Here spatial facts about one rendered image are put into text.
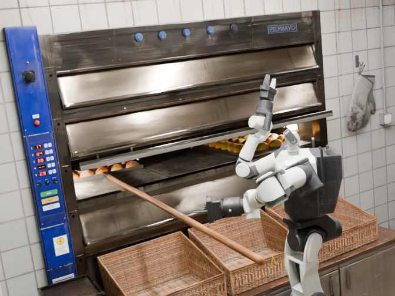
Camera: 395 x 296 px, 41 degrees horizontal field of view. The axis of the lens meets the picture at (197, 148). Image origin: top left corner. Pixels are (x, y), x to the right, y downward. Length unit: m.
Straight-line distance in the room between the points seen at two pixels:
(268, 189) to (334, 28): 2.04
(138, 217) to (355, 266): 1.40
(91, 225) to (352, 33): 2.29
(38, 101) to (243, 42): 1.35
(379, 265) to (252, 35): 1.71
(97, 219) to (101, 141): 0.45
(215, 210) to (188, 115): 1.00
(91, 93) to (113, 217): 0.73
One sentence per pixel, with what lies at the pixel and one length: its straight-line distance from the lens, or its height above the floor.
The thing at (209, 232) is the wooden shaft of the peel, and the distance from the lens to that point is 2.23.
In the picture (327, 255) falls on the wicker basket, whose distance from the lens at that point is 3.41.
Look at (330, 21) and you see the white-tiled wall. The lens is 3.91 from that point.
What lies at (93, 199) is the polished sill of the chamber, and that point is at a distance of 3.04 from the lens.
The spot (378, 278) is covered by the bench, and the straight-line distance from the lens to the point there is 3.75.
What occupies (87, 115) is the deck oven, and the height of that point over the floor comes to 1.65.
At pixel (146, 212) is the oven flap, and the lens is 3.19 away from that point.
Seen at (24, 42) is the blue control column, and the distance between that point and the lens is 2.85.
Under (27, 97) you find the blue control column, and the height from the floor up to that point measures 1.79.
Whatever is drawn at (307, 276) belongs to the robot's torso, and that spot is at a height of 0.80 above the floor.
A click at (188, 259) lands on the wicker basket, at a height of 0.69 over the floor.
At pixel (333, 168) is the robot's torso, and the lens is 2.52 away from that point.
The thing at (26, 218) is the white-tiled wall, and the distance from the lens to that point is 2.96.
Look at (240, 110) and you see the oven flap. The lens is 3.42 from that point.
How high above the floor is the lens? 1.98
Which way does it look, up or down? 11 degrees down
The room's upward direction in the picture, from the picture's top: 6 degrees counter-clockwise
